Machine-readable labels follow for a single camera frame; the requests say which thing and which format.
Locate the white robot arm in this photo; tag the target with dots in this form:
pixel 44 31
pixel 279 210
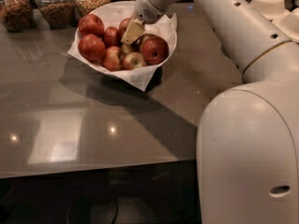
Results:
pixel 248 138

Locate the large red apple right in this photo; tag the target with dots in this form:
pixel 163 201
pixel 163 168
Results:
pixel 155 50

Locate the back stack paper bowls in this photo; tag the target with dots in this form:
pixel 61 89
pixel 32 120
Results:
pixel 270 9

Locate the red yellow apple front left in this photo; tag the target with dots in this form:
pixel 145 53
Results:
pixel 113 58

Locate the yellow red apple front centre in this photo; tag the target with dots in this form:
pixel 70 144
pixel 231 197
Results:
pixel 133 60

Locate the pale apple behind right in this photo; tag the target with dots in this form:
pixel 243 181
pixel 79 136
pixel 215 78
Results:
pixel 142 39

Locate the white bowl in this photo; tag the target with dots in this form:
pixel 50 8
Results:
pixel 111 15

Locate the glass jar brown cereal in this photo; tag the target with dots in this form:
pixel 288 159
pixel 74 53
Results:
pixel 59 14

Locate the white paper liner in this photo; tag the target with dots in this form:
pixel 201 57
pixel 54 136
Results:
pixel 140 78

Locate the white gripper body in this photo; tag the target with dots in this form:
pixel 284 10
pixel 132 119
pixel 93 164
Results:
pixel 145 7

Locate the small yellow apple middle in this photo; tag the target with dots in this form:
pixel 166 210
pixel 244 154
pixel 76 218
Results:
pixel 128 48

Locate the glass jar dark cereal left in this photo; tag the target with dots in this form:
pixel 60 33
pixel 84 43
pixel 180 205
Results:
pixel 16 15

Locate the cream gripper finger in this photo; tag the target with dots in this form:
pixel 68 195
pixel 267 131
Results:
pixel 134 30

